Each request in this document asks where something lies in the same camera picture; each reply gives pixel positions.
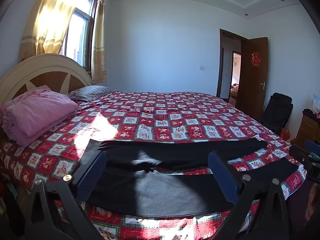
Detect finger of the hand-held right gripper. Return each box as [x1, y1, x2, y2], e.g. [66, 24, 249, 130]
[289, 144, 313, 172]
[305, 140, 320, 156]

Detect folded pink blanket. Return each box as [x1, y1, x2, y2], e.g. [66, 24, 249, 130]
[0, 85, 79, 148]

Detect cream and wood headboard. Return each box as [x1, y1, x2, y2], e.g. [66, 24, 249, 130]
[0, 53, 93, 105]

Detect brown door frame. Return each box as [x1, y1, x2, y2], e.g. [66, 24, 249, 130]
[216, 29, 249, 103]

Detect clear plastic bag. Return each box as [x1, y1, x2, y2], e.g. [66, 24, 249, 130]
[311, 93, 320, 114]

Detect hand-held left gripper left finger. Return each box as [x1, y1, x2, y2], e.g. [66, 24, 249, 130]
[25, 151, 108, 240]

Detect wooden cabinet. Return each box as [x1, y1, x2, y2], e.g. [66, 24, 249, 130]
[295, 109, 320, 145]

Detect black chair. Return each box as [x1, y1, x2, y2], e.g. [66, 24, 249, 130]
[259, 92, 293, 135]

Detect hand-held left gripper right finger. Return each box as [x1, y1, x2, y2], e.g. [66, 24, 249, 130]
[208, 151, 294, 240]

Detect wide yellow curtain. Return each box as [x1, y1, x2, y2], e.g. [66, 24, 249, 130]
[19, 0, 89, 63]

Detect brown wooden door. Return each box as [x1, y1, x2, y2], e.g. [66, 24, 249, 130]
[236, 37, 269, 123]

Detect window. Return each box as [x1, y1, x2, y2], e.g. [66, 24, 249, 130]
[59, 0, 99, 72]

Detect striped pillow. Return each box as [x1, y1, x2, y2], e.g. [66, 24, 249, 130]
[69, 85, 115, 102]

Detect black pants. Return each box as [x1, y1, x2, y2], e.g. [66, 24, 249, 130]
[79, 137, 299, 217]

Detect red printed bedsheet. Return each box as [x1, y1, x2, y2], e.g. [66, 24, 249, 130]
[0, 91, 308, 240]

